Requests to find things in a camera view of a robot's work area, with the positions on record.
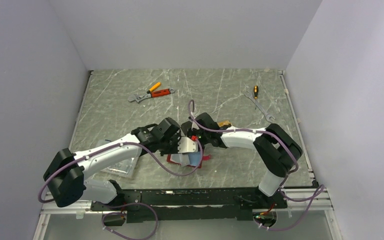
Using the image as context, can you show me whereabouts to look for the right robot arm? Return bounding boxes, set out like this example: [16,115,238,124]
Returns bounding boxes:
[180,112,303,208]

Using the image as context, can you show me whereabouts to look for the clear plastic screw box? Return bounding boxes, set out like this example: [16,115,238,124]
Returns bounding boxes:
[101,157,139,179]

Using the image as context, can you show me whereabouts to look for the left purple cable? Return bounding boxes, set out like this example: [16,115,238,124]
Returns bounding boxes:
[38,139,204,240]

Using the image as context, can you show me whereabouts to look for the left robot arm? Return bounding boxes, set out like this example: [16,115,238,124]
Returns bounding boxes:
[43,117,181,210]

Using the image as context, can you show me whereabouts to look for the silver credit card stack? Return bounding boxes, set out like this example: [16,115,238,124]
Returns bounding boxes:
[170,151,202,167]

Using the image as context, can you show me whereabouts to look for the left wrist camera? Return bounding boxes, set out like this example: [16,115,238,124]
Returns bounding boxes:
[177,136,198,154]

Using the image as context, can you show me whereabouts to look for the aluminium frame rail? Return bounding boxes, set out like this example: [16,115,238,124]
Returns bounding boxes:
[34,185,342,240]

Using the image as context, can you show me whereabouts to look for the silver open end wrench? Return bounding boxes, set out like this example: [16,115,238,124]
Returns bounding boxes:
[244,92,276,123]

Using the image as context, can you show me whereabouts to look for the red handled adjustable wrench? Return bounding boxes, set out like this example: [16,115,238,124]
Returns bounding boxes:
[127,88,176,104]

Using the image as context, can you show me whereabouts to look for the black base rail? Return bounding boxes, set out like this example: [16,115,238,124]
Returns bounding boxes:
[90,187,288,223]

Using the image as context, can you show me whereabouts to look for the red leather card holder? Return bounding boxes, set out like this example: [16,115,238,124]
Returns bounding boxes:
[166,151,212,168]

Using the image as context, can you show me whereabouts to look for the orange black screwdriver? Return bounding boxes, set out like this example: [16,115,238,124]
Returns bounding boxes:
[253,85,259,100]

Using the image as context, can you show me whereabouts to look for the orange handled pliers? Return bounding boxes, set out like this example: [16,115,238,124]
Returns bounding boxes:
[146,82,161,94]

